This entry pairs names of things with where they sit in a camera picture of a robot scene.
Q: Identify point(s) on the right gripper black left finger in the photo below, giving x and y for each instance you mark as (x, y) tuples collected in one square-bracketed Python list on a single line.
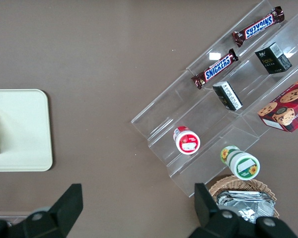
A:
[(62, 213)]

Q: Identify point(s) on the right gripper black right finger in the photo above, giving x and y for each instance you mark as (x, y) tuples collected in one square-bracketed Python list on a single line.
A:
[(213, 223)]

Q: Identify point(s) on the light wicker basket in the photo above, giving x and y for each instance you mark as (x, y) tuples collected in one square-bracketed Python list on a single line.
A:
[(238, 183)]

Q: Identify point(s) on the beige plastic serving tray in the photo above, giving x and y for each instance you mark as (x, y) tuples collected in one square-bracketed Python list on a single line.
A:
[(24, 129)]

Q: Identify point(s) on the green lid yogurt cup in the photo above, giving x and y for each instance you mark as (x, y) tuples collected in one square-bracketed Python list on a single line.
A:
[(243, 164)]

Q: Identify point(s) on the red lid yogurt cup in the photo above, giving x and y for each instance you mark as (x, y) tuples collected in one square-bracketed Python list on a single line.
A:
[(187, 142)]

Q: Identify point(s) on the clear acrylic step shelf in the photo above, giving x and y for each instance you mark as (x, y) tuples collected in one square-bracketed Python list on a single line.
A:
[(253, 81), (169, 119)]

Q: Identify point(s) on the small black carton box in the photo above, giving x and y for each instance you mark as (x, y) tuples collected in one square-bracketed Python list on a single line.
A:
[(273, 58), (227, 96)]

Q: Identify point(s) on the red tartan cookie box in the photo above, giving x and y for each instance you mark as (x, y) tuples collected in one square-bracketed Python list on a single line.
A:
[(288, 109)]

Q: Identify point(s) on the Snickers chocolate bar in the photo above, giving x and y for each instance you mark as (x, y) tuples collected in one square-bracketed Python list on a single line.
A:
[(214, 69), (259, 26)]

